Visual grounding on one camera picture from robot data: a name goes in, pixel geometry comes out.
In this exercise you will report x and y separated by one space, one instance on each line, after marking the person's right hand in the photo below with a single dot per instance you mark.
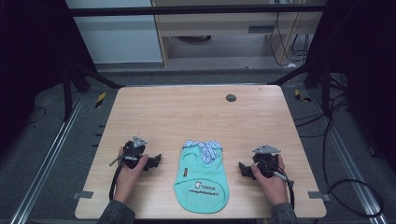
274 186

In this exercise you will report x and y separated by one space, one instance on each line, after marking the light wooden desk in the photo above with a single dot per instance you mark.
218 21

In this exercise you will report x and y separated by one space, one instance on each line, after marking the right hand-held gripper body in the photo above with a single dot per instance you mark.
266 161

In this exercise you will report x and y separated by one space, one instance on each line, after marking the person's left hand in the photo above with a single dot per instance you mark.
128 180

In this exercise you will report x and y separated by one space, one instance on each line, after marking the grey round table grommet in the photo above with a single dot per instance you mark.
231 98

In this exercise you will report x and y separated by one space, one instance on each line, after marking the white cabinet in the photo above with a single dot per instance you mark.
118 37

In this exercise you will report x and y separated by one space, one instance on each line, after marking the black horizontal frame bar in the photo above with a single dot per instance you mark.
193 10

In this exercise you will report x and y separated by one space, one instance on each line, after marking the grey metal table bracket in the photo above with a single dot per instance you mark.
83 194
318 195

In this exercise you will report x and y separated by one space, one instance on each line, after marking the mint green pet shirt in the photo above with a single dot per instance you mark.
201 183

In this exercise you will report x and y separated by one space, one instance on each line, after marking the aluminium floor rail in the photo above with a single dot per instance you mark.
46 161
348 155

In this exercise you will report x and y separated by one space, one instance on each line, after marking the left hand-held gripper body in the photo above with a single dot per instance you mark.
134 151

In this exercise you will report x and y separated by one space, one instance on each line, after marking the black metal stand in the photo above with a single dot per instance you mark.
314 77
77 77

